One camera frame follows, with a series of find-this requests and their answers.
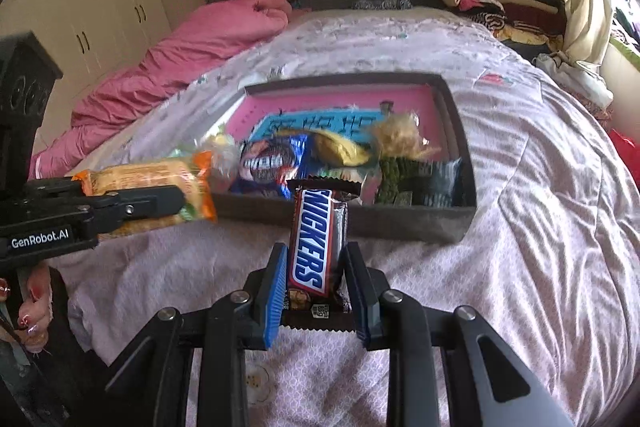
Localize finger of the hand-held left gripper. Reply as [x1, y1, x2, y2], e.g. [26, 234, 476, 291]
[82, 186, 186, 235]

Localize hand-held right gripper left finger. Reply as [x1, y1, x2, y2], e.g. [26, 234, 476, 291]
[105, 243, 289, 427]

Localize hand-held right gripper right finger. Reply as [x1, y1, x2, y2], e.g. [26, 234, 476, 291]
[340, 242, 576, 427]

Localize orange cake packet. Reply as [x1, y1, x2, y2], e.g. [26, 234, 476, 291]
[72, 150, 218, 238]

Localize brown chocolate bar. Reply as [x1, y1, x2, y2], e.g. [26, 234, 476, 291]
[282, 176, 362, 333]

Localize green pastry packet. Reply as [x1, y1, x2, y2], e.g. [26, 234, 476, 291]
[170, 132, 241, 192]

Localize grey cardboard box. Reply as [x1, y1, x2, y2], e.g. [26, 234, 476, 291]
[212, 72, 476, 244]

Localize blue cookie packet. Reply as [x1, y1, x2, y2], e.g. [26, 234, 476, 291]
[235, 134, 313, 200]

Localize dark green snack packet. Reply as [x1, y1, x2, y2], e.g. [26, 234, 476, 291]
[375, 155, 463, 208]

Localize yellow snack packet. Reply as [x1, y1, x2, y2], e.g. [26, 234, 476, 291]
[307, 129, 376, 168]

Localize bun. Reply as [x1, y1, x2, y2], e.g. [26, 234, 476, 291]
[370, 111, 441, 160]

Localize person's left hand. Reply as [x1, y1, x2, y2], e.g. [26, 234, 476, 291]
[0, 264, 53, 354]

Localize pink quilt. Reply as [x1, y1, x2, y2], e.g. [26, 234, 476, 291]
[30, 0, 296, 180]

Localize person's dark clothing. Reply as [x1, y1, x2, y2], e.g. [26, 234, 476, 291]
[0, 267, 111, 427]

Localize pink book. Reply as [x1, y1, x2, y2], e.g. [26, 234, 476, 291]
[227, 87, 446, 202]

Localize red bag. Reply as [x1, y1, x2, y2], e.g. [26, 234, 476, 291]
[607, 129, 638, 180]

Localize dark patterned pillow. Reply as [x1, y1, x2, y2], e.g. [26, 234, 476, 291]
[350, 0, 413, 10]

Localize white cloth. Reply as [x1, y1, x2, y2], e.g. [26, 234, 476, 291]
[532, 52, 613, 108]

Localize pile of folded clothes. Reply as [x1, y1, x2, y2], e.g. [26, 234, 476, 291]
[435, 0, 568, 48]

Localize window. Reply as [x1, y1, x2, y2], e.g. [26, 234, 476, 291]
[607, 0, 640, 52]

